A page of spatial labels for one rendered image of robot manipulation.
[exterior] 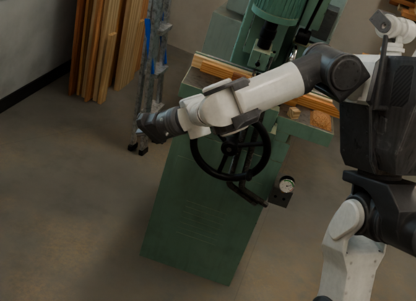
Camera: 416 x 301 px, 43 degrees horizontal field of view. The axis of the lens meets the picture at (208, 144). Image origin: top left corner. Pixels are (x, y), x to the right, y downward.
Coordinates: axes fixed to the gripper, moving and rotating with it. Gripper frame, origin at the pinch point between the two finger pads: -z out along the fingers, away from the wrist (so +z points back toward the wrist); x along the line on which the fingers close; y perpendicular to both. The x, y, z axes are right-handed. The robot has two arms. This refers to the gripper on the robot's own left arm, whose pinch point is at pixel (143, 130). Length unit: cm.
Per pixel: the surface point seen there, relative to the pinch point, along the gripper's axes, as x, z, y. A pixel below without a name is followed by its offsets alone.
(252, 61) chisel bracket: 22, 13, 48
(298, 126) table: 45, 23, 32
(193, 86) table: 12.3, -2.8, 32.2
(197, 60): 13, -9, 49
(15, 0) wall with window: -37, -117, 89
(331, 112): 57, 28, 48
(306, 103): 49, 21, 48
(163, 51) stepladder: 33, -76, 103
